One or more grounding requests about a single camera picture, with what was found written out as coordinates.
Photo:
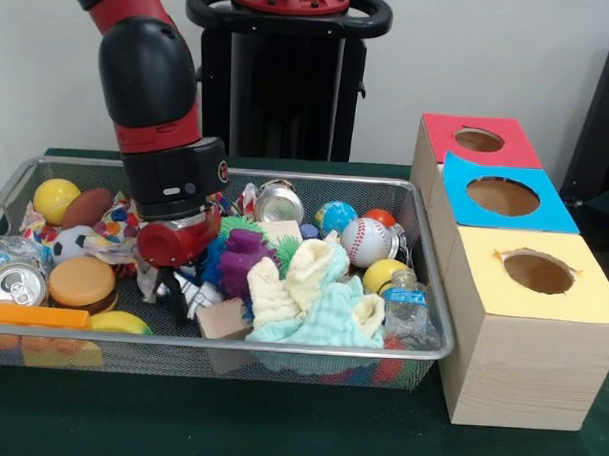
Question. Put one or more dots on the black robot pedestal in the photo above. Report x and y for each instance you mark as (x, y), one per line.
(289, 87)

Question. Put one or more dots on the blue spiky ball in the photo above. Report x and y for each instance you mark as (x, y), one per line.
(214, 260)

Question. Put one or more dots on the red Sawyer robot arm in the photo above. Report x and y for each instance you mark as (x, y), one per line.
(149, 82)

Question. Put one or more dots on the orange toy brick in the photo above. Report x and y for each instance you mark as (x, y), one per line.
(31, 314)

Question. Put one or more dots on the polka dot paper napkin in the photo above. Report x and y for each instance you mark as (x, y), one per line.
(114, 221)

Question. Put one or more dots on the orange foam disc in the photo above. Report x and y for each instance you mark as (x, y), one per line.
(82, 280)

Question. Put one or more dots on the dark green table cloth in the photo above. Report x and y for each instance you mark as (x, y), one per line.
(227, 425)

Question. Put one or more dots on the black upright panel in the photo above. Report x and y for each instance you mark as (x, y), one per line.
(603, 123)

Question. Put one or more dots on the white baseball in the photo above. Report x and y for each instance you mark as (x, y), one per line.
(365, 242)

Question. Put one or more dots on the green spiky ball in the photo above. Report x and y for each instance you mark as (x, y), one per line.
(286, 250)
(239, 223)

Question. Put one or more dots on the plain yellow ball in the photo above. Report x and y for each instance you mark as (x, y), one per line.
(55, 200)

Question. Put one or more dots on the yellow ball with black band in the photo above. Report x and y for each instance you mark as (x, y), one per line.
(380, 275)

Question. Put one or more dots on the brown toy football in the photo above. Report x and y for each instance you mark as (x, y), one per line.
(87, 208)

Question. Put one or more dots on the shallow mesh bin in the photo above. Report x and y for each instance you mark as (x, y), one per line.
(279, 372)

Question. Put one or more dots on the purple knobbly toy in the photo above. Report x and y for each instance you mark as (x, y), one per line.
(241, 258)

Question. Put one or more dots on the teal muslin cloth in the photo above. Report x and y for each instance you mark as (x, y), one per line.
(326, 319)

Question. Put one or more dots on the pale yellow muslin cloth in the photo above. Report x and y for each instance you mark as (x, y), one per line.
(282, 282)

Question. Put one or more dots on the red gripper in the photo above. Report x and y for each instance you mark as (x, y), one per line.
(174, 246)

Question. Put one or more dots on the wooden three-hole box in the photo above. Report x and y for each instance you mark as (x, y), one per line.
(520, 365)

